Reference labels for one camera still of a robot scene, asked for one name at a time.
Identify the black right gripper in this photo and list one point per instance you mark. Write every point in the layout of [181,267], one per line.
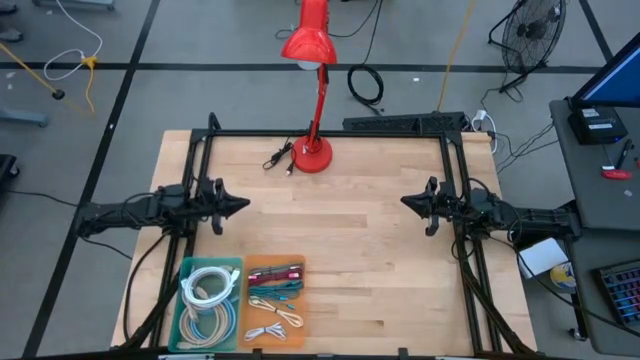
[447,206]

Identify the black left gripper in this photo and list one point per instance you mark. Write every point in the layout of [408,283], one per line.
[210,205]

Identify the orange translucent plastic tray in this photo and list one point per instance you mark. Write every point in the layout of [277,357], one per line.
[295,340]

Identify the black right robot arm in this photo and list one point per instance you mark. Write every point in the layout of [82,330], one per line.
[525,220]

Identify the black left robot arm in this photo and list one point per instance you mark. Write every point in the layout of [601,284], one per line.
[125,212]

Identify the black perforated box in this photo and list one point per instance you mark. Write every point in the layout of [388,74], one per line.
[390,123]

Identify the red desk lamp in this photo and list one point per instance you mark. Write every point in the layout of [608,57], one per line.
[312,155]

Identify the white power adapter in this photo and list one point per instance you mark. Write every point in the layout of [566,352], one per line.
[480,116]

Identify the white box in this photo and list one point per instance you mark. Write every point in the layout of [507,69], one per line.
[542,257]

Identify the green translucent plastic tray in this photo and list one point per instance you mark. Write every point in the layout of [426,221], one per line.
[232,346]

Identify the yellow blue round disc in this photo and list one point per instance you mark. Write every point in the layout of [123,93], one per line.
[562,277]

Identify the grey desk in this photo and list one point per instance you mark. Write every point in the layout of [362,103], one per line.
[615,245]
[590,190]

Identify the black mini computer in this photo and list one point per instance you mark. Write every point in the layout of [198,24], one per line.
[597,125]

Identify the small red tool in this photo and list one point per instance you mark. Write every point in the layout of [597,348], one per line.
[617,174]

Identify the black round floor puck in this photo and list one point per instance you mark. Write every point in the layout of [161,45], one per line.
[58,94]

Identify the black floor fan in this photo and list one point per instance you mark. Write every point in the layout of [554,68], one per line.
[532,30]

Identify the black pen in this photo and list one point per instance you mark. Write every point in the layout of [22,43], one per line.
[624,154]

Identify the black keyboard coloured keys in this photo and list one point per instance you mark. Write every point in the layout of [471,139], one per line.
[622,292]

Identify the grey metal cart leg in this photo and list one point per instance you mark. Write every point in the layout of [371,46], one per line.
[25,117]
[75,4]

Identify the black caster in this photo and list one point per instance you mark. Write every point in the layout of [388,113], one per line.
[6,167]

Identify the computer monitor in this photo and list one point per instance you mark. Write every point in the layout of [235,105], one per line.
[617,80]

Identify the black aluminium table frame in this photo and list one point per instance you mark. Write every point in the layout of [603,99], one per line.
[250,133]

